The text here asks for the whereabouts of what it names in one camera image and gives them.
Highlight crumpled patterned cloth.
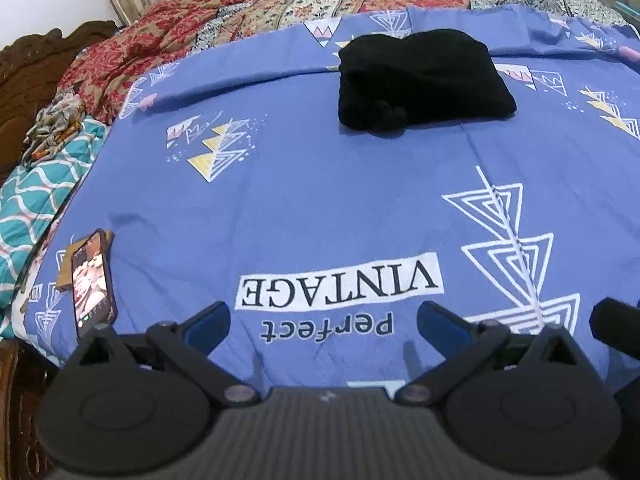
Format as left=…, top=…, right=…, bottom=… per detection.
left=22, top=91, right=87, bottom=168

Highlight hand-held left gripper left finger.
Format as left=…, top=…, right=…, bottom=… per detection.
left=66, top=301, right=262, bottom=407

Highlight teal wave-pattern quilt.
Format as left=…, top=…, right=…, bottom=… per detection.
left=0, top=117, right=112, bottom=337

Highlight carved wooden bed frame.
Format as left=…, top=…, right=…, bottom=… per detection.
left=0, top=20, right=121, bottom=480

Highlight black smartphone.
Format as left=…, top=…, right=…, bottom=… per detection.
left=70, top=229, right=119, bottom=340

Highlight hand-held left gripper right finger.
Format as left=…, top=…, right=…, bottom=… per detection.
left=394, top=301, right=585, bottom=406

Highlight blue printed bed sheet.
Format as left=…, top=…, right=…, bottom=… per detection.
left=20, top=2, right=640, bottom=397

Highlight red floral patchwork blanket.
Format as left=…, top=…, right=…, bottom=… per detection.
left=60, top=0, right=640, bottom=126

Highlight brown card piece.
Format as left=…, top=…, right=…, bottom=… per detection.
left=54, top=240, right=77, bottom=292

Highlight black pants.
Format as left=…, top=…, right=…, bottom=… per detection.
left=337, top=30, right=518, bottom=134

